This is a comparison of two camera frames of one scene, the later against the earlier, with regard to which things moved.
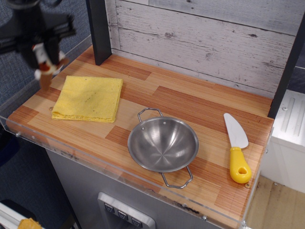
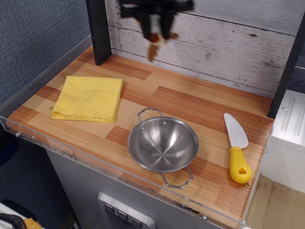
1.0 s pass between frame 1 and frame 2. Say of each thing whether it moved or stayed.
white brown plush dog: moved
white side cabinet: stayed
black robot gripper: moved
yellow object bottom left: stayed
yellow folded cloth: stayed
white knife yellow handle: stayed
